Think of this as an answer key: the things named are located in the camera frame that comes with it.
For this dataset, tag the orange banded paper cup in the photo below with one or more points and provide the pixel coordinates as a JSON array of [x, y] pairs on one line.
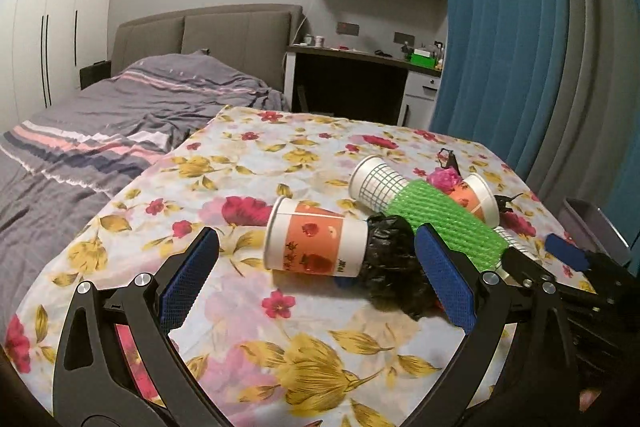
[[320, 242]]

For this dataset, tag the dark wall socket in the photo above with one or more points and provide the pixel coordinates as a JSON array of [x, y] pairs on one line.
[[348, 28], [404, 37]]

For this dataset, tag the dark bedside cabinet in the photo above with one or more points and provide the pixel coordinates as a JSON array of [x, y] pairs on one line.
[[95, 74]]

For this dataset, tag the green box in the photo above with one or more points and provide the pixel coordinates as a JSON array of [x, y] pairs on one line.
[[422, 58]]

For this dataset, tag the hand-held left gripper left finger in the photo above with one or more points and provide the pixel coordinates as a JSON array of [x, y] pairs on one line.
[[187, 277]]

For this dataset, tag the grey plastic bin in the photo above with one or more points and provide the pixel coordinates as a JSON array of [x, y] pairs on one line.
[[585, 217]]

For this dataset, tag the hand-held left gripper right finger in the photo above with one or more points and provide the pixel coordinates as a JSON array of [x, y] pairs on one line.
[[445, 277]]

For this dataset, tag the green foam net sleeve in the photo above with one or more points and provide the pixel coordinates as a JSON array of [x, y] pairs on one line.
[[440, 217]]

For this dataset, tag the white drawer unit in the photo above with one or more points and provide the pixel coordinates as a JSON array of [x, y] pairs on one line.
[[420, 94]]

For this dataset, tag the blue curtain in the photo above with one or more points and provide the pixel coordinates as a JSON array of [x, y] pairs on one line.
[[500, 32]]

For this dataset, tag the grey striped blanket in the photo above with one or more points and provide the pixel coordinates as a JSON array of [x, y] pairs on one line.
[[125, 122]]

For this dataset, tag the grey upholstered headboard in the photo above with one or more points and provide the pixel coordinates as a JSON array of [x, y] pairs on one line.
[[225, 32]]

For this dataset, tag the orange triangle paper cup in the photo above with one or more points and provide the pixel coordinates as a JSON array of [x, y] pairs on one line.
[[475, 199]]

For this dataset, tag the black plastic bag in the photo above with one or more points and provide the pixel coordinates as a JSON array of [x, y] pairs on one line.
[[390, 257]]

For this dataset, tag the grey curtain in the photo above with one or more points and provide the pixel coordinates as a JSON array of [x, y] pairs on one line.
[[600, 82]]

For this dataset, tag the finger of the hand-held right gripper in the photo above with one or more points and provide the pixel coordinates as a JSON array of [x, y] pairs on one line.
[[567, 253], [527, 269]]

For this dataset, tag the pink crumpled wrapper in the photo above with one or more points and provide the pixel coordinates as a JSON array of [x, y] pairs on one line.
[[442, 179]]

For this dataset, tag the white grid paper cup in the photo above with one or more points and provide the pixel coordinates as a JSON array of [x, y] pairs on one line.
[[375, 182]]

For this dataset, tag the dark top desk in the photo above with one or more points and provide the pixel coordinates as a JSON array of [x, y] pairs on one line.
[[350, 54]]

